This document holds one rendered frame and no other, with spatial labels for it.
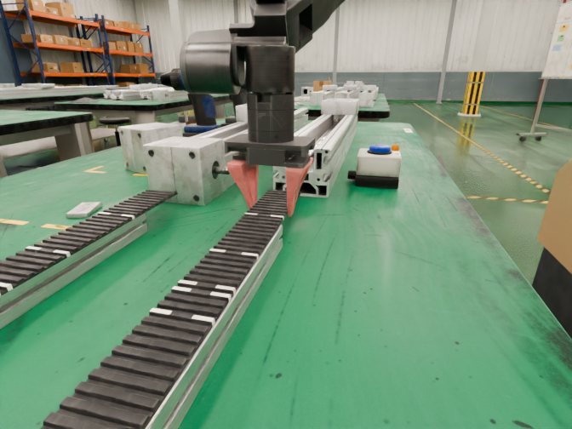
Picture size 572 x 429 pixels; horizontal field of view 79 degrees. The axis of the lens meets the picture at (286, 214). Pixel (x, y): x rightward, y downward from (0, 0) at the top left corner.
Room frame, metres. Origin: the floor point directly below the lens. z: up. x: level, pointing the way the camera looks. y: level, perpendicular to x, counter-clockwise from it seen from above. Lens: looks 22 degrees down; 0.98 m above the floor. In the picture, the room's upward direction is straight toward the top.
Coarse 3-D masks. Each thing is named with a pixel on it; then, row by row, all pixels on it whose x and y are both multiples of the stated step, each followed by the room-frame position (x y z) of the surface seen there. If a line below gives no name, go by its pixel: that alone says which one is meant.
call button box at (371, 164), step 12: (360, 156) 0.64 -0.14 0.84; (372, 156) 0.64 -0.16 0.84; (384, 156) 0.63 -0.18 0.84; (396, 156) 0.63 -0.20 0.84; (360, 168) 0.64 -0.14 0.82; (372, 168) 0.63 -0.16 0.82; (384, 168) 0.63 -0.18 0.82; (396, 168) 0.62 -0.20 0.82; (360, 180) 0.64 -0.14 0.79; (372, 180) 0.63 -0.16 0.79; (384, 180) 0.63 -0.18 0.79; (396, 180) 0.62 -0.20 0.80
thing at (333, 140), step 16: (304, 128) 0.83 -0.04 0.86; (320, 128) 0.93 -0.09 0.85; (336, 128) 0.83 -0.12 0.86; (352, 128) 1.10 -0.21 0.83; (320, 144) 0.62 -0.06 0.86; (336, 144) 0.66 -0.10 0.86; (320, 160) 0.62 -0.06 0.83; (336, 160) 0.67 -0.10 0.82; (320, 176) 0.57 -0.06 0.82; (336, 176) 0.69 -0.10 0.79; (304, 192) 0.59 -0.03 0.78; (320, 192) 0.59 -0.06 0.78
